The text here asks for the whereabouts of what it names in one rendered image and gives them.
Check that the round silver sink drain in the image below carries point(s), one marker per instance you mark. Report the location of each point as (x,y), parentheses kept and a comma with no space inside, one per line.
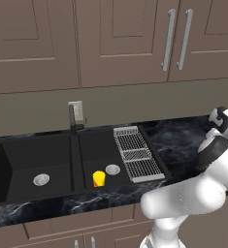
(41,179)
(113,169)

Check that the brown drawer front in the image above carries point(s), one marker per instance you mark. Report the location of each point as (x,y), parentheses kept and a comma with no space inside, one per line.
(70,223)
(126,213)

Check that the brown wall cupboard door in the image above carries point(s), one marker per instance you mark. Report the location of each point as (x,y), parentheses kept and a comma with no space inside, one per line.
(125,42)
(31,45)
(212,38)

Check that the yellow cup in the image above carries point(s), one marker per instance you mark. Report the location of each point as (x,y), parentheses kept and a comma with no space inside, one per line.
(99,179)

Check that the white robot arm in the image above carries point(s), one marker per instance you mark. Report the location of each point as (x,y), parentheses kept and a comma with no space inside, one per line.
(183,197)

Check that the brown base cupboard door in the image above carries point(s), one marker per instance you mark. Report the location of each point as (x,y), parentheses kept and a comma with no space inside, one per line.
(118,237)
(47,242)

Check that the black double basin sink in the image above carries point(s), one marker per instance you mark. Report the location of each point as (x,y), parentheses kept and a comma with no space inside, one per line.
(54,155)

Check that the white wall socket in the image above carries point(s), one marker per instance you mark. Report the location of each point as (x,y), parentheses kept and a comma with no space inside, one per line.
(78,108)

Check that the dark sink tap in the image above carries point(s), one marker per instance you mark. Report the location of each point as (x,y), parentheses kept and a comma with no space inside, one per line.
(72,119)

